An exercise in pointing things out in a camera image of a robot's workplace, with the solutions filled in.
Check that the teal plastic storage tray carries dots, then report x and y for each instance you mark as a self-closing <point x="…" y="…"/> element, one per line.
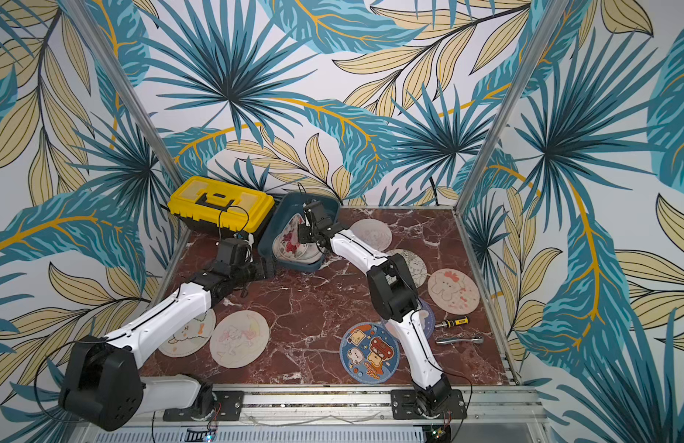
<point x="291" y="204"/>

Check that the aluminium corner post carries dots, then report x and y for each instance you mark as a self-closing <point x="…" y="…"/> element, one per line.
<point x="104" y="53"/>
<point x="539" y="41"/>

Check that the aluminium front frame rail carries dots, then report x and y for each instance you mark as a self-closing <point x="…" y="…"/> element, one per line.
<point x="352" y="413"/>

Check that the left aluminium corner post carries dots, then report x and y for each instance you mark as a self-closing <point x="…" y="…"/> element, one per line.
<point x="104" y="53"/>

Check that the red rose floral coaster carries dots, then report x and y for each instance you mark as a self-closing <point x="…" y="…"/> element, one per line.
<point x="288" y="239"/>

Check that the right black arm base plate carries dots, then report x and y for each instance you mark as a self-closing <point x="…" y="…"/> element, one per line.
<point x="405" y="407"/>

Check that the purple bunny round coaster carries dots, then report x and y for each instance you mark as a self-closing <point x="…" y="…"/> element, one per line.
<point x="427" y="320"/>

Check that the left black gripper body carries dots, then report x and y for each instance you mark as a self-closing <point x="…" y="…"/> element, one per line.
<point x="249" y="272"/>

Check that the beige pink figure coaster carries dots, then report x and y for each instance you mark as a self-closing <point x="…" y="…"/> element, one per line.
<point x="239" y="339"/>

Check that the white animal round coaster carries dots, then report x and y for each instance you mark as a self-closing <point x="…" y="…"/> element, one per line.
<point x="191" y="337"/>

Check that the yellow black screwdriver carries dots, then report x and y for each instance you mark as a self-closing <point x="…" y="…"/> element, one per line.
<point x="451" y="323"/>

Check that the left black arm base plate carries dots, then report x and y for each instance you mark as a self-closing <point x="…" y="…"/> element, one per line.
<point x="228" y="401"/>

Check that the yellow black toolbox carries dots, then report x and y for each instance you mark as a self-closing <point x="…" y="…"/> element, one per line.
<point x="209" y="206"/>

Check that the pink bow bear coaster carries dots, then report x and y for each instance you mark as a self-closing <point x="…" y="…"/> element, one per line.
<point x="453" y="291"/>

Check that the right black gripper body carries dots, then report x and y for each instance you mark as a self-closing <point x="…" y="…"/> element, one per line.
<point x="308" y="231"/>

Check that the blue cartoon toast coaster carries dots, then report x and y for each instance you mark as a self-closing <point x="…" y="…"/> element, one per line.
<point x="369" y="353"/>

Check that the green sketch round coaster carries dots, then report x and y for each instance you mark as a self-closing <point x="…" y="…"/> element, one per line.
<point x="416" y="265"/>

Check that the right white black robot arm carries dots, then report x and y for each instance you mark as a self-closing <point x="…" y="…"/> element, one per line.
<point x="394" y="297"/>

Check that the pink kitty round coaster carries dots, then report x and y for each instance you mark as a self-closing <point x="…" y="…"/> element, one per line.
<point x="374" y="233"/>

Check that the green bunny round coaster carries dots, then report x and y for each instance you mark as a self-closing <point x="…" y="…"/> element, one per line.
<point x="305" y="254"/>

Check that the right aluminium corner post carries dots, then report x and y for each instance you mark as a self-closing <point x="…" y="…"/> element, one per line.
<point x="539" y="41"/>

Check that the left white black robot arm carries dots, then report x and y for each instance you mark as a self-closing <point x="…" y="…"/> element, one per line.
<point x="102" y="383"/>

